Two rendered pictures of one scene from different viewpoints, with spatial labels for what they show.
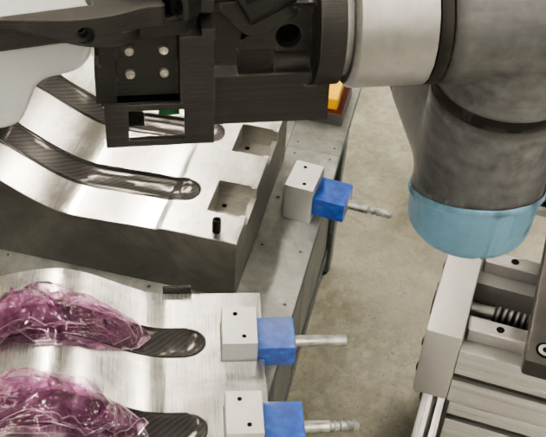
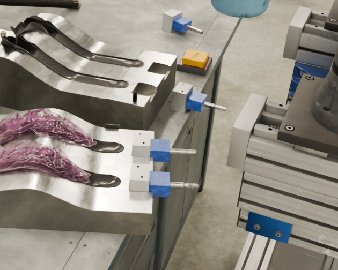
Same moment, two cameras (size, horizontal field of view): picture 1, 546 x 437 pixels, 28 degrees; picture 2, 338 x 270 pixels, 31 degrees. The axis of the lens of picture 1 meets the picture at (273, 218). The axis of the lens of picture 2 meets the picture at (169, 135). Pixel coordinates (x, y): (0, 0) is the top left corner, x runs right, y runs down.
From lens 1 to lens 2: 0.31 m
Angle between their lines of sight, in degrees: 9
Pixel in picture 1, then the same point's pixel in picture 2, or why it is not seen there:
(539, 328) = (287, 120)
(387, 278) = (234, 196)
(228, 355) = (134, 152)
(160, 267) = (105, 121)
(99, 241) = (75, 106)
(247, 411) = (141, 171)
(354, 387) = (212, 246)
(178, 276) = not seen: hidden behind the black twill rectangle
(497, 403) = (268, 171)
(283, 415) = (160, 177)
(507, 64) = not seen: outside the picture
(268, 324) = (156, 141)
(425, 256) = not seen: hidden behind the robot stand
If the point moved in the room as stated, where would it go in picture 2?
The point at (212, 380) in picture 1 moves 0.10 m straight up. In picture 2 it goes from (125, 163) to (127, 120)
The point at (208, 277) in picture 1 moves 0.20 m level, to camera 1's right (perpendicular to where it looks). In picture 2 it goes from (129, 127) to (219, 139)
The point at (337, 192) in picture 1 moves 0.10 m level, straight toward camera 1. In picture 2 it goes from (199, 97) to (192, 119)
